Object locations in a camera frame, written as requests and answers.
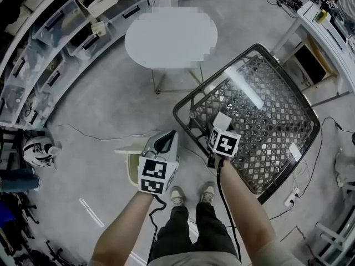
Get white plastic basket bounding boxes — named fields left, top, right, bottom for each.
left=77, top=0, right=119, bottom=18

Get person's left shoe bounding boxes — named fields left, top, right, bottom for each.
left=169, top=186, right=186, bottom=207

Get white and black helmet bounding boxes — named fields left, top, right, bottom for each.
left=22, top=136, right=62, bottom=167

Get person's dark trousers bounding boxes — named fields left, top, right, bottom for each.
left=148, top=202, right=242, bottom=263

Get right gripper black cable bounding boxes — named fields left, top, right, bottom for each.
left=216, top=159, right=242, bottom=263

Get cream plastic trash bin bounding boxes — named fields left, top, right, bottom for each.
left=114, top=130, right=180, bottom=188

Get wooden chair with black cushion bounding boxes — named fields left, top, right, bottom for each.
left=282, top=34, right=338, bottom=91

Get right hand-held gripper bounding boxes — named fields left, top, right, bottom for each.
left=205, top=122, right=242, bottom=168

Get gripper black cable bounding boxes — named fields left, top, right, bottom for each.
left=216, top=159, right=242, bottom=263
left=146, top=194, right=167, bottom=263

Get white square table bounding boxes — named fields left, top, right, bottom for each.
left=270, top=0, right=355, bottom=99

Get person's shoe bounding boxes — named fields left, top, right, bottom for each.
left=169, top=186, right=186, bottom=207
left=200, top=181, right=216, bottom=204

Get person's right shoe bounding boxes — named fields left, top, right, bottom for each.
left=200, top=181, right=216, bottom=204

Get person's right forearm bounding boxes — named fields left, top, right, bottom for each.
left=219, top=156, right=278, bottom=250

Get person's beige shirt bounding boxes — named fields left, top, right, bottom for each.
left=87, top=237, right=299, bottom=266

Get round white side table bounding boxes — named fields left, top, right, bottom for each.
left=124, top=6, right=219, bottom=94

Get person's left forearm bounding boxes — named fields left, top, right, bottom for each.
left=91, top=188, right=156, bottom=263

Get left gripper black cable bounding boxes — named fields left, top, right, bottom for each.
left=146, top=194, right=167, bottom=263

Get glass-top woven table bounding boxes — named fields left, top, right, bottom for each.
left=173, top=43, right=322, bottom=205

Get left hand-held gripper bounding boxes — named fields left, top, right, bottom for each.
left=137, top=129, right=180, bottom=196

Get small grey rectangular box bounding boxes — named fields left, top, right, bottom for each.
left=212, top=111, right=233, bottom=130

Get white power strip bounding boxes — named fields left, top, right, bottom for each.
left=283, top=186, right=302, bottom=207

